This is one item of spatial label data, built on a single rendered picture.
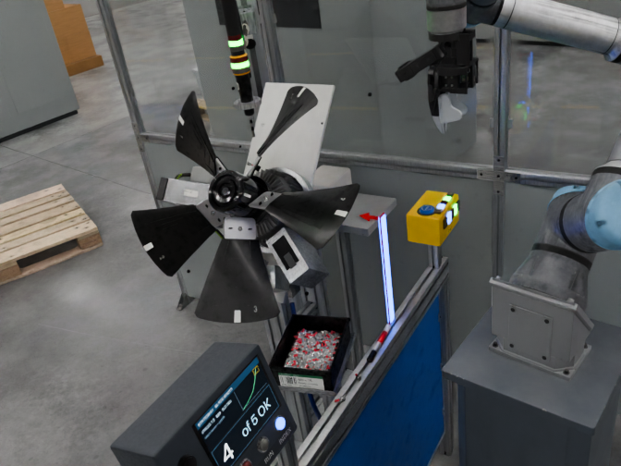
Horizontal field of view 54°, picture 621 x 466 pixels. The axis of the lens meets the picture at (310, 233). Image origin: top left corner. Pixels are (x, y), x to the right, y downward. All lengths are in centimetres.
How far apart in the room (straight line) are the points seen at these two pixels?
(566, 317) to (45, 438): 233
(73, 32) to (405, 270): 789
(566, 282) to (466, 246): 111
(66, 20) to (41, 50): 241
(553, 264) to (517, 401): 27
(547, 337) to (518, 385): 11
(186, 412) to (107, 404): 206
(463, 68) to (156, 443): 85
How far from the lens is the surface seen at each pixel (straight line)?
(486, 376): 133
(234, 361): 104
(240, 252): 169
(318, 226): 153
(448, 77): 128
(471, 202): 224
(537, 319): 128
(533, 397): 130
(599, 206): 116
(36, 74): 734
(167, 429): 97
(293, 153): 194
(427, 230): 175
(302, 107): 166
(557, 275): 126
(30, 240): 442
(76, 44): 981
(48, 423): 309
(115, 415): 296
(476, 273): 239
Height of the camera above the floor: 191
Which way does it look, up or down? 30 degrees down
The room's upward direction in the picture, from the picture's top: 9 degrees counter-clockwise
